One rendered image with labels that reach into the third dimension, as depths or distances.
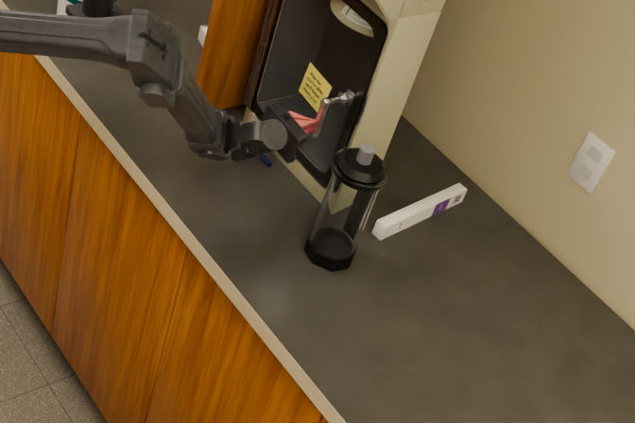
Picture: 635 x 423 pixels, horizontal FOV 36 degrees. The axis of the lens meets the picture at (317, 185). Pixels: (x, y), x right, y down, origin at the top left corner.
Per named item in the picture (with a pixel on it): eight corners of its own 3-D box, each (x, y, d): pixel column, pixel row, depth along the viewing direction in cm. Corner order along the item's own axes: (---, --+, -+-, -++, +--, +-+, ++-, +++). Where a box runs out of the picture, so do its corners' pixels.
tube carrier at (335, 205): (341, 226, 199) (371, 144, 186) (366, 264, 193) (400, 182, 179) (294, 233, 194) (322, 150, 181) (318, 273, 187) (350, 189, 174)
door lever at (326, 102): (335, 135, 194) (328, 127, 195) (349, 96, 188) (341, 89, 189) (315, 141, 190) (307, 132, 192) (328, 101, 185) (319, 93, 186)
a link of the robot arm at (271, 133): (198, 109, 179) (194, 155, 177) (232, 96, 170) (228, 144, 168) (253, 124, 186) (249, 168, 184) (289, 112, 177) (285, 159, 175)
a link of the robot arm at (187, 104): (138, 19, 140) (128, 92, 137) (177, 21, 139) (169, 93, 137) (200, 110, 182) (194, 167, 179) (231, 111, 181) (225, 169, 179)
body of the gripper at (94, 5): (127, 24, 194) (131, -9, 189) (79, 31, 188) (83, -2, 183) (111, 6, 197) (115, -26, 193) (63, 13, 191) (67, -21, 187)
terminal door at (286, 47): (248, 105, 216) (292, -60, 191) (331, 193, 200) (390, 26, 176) (245, 106, 215) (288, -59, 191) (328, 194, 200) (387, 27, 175)
